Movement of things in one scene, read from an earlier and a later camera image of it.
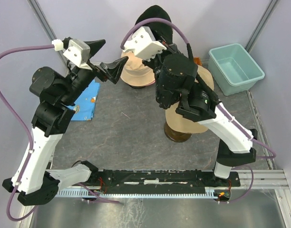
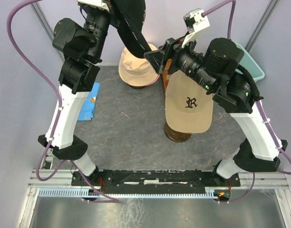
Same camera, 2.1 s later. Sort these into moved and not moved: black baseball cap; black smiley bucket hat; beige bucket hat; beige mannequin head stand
Moved: black baseball cap
Not moved: black smiley bucket hat; beige bucket hat; beige mannequin head stand
